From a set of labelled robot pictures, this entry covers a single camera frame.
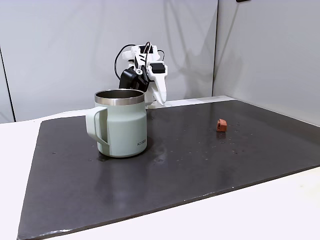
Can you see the small red-brown cube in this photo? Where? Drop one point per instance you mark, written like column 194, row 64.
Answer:
column 221, row 125

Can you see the pale green steel mug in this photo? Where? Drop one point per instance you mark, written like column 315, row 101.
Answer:
column 125, row 125

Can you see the dark grey table mat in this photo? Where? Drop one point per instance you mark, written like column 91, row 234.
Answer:
column 160, row 180

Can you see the black oval camera box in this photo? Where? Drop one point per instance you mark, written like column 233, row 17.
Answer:
column 128, row 77

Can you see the black object on wall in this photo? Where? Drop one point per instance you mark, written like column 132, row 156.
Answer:
column 243, row 1

